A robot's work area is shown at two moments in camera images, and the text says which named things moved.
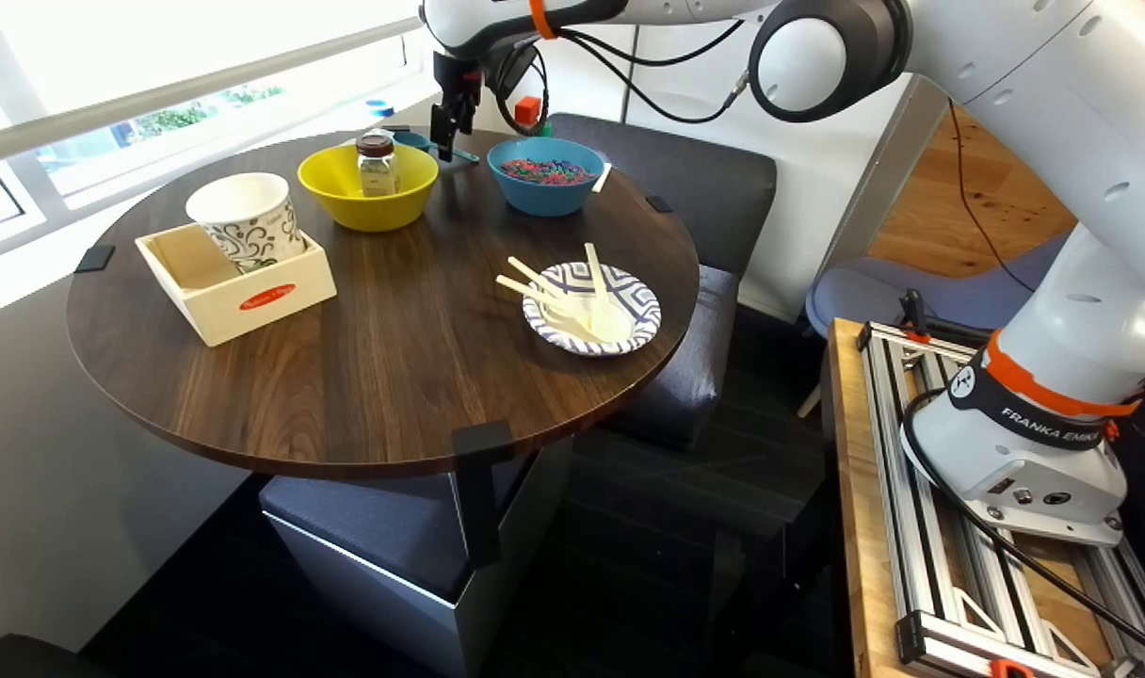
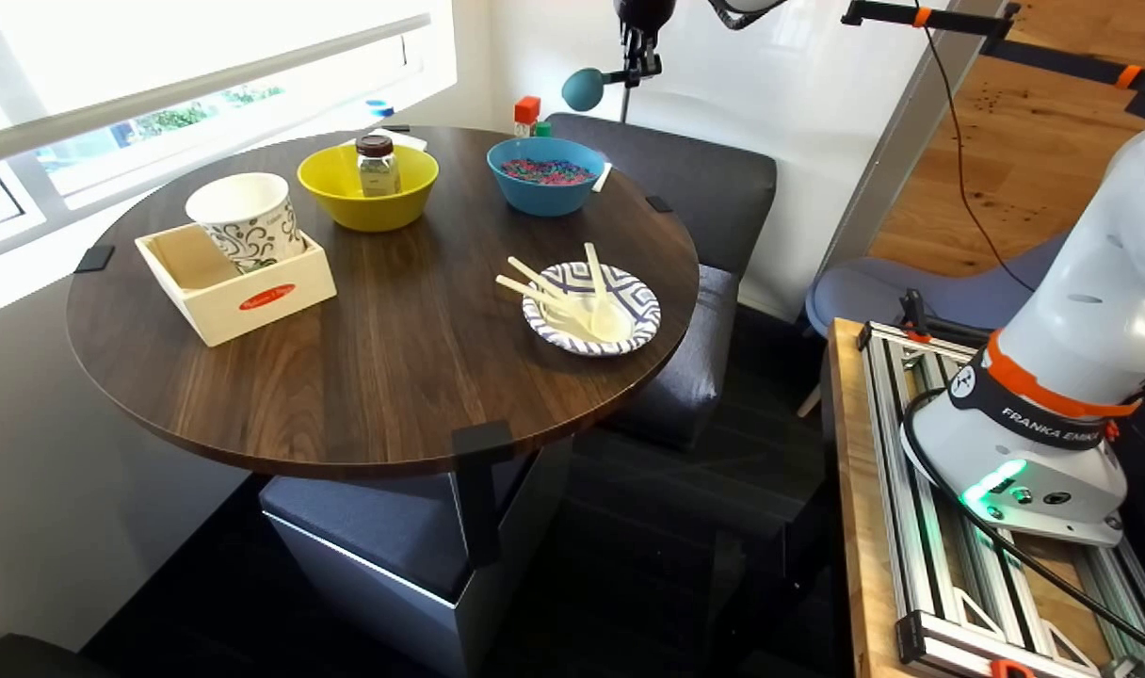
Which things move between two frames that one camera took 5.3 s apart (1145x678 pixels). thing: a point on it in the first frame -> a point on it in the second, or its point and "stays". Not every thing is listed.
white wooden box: [227, 305] stays
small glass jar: [379, 163] stays
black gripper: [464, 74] -> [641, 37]
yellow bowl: [333, 183] stays
